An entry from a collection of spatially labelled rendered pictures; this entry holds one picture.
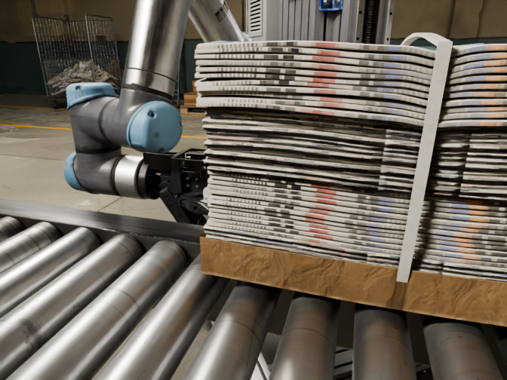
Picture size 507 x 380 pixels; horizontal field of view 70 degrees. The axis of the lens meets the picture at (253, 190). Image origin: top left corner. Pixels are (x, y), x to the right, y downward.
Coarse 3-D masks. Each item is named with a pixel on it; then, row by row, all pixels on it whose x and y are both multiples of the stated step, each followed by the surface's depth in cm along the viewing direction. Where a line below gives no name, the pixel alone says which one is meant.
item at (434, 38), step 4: (420, 32) 33; (424, 32) 33; (428, 32) 33; (408, 36) 40; (412, 36) 37; (416, 36) 35; (420, 36) 32; (424, 36) 30; (428, 36) 29; (432, 36) 28; (436, 36) 28; (440, 36) 28; (404, 40) 43; (408, 40) 42; (412, 40) 41; (428, 40) 28; (432, 40) 27; (436, 40) 26; (440, 40) 25; (444, 40) 25; (448, 40) 25; (404, 44) 45; (408, 44) 45; (436, 44) 25
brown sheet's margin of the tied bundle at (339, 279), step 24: (216, 240) 35; (216, 264) 36; (240, 264) 35; (264, 264) 35; (288, 264) 34; (312, 264) 33; (336, 264) 33; (360, 264) 32; (288, 288) 35; (312, 288) 34; (336, 288) 33; (360, 288) 33
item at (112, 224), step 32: (32, 224) 53; (64, 224) 51; (96, 224) 51; (128, 224) 51; (160, 224) 51; (192, 224) 51; (192, 256) 46; (352, 320) 43; (416, 320) 41; (416, 352) 42
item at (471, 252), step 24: (504, 48) 24; (504, 72) 24; (504, 96) 25; (480, 120) 26; (504, 120) 25; (480, 144) 26; (504, 144) 26; (480, 168) 27; (504, 168) 26; (480, 192) 27; (504, 192) 27; (456, 216) 29; (480, 216) 29; (504, 216) 28; (456, 240) 30; (480, 240) 29; (504, 240) 28; (456, 264) 30; (480, 264) 30; (504, 264) 29
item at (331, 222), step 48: (240, 48) 28; (288, 48) 27; (336, 48) 27; (384, 48) 26; (240, 96) 31; (288, 96) 29; (336, 96) 28; (384, 96) 27; (240, 144) 31; (288, 144) 30; (336, 144) 29; (384, 144) 28; (240, 192) 33; (288, 192) 32; (336, 192) 31; (240, 240) 35; (288, 240) 33; (336, 240) 32
